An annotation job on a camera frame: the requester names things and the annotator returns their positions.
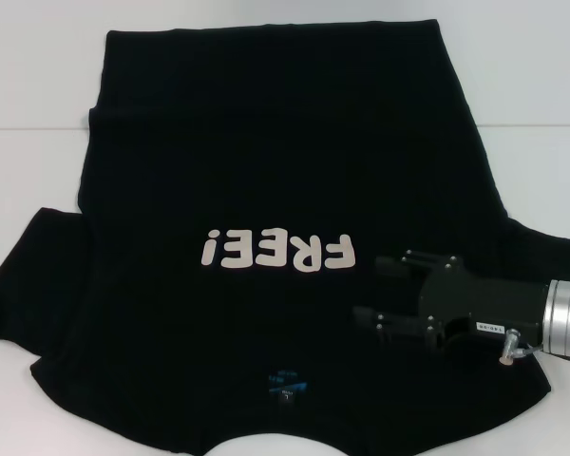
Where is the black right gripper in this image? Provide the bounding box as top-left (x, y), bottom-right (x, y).
top-left (351, 249), bottom-right (551, 356)

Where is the black shirt with FREE! print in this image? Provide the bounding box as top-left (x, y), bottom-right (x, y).
top-left (0, 18), bottom-right (570, 456)

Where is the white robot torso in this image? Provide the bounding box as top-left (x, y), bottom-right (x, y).
top-left (207, 420), bottom-right (325, 456)

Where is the right gripper cable with plug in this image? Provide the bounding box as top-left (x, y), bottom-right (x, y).
top-left (498, 327), bottom-right (545, 368)

